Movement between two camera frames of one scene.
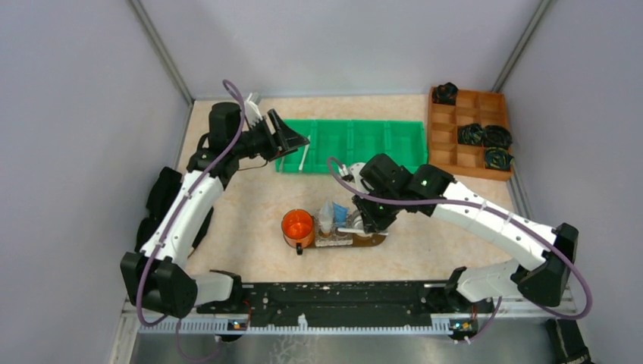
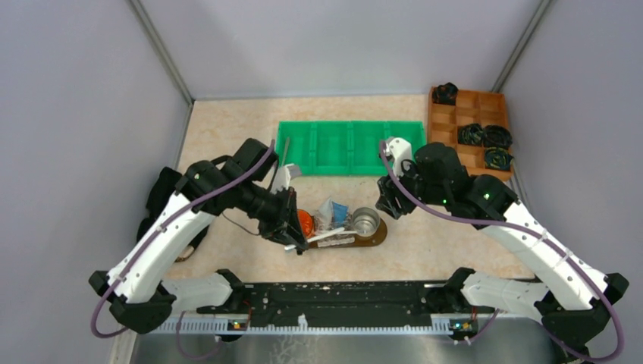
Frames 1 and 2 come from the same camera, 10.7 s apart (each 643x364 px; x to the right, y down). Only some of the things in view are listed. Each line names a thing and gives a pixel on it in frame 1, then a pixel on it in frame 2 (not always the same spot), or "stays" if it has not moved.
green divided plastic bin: x=352 y=141 stays
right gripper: x=370 y=218 -> x=393 y=196
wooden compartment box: x=472 y=107 stays
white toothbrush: x=305 y=153 -> x=290 y=247
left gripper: x=274 y=133 -> x=285 y=216
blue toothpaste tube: x=340 y=215 stays
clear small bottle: x=326 y=218 stays
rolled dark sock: x=445 y=93 stays
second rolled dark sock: x=470 y=134 stays
